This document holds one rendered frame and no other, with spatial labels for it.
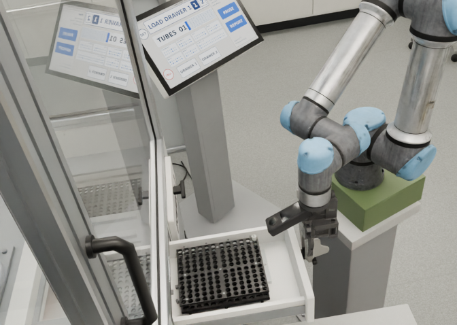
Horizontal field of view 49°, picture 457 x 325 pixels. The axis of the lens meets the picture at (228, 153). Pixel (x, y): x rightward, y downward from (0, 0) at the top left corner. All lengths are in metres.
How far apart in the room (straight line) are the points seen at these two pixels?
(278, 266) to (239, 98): 2.25
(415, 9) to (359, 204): 0.59
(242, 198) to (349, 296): 1.03
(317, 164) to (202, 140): 1.22
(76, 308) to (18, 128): 0.25
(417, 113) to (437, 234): 1.38
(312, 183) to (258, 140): 2.04
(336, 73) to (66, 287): 0.85
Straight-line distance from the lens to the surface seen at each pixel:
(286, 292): 1.36
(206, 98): 2.17
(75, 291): 0.60
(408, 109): 1.35
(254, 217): 2.62
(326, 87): 1.23
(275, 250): 1.44
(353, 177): 1.56
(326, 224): 1.22
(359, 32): 1.26
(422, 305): 2.40
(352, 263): 1.74
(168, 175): 1.57
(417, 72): 1.31
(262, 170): 2.92
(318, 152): 1.08
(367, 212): 1.54
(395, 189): 1.60
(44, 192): 0.48
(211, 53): 2.00
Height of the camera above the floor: 1.95
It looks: 40 degrees down
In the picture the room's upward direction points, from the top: 7 degrees counter-clockwise
